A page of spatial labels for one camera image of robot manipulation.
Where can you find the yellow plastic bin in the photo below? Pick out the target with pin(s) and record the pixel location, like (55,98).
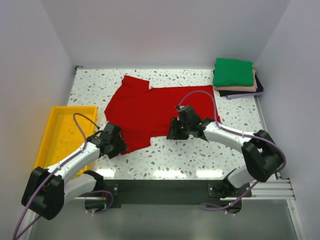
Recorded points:
(62,136)

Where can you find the folded black t shirt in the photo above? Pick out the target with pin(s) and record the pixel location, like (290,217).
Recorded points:
(241,94)

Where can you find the folded green t shirt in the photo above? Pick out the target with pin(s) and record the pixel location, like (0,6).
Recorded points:
(229,62)

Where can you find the red t shirt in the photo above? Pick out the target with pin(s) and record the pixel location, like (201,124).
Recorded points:
(143,112)

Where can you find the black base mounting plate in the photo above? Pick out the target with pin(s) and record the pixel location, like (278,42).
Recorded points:
(115,193)

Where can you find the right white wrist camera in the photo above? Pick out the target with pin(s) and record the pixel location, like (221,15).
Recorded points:
(178,109)

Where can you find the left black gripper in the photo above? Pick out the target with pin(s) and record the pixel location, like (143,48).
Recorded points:
(121,147)

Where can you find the aluminium frame rail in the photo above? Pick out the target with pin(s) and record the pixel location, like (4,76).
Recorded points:
(270,190)

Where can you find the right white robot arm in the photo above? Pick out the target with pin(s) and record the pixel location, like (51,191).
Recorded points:
(261,155)

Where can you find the folded pink t shirt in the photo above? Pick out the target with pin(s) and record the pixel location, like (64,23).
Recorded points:
(250,87)

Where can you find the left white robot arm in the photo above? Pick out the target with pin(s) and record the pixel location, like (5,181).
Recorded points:
(49,189)

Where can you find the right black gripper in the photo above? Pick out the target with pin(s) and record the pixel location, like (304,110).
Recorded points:
(173,133)

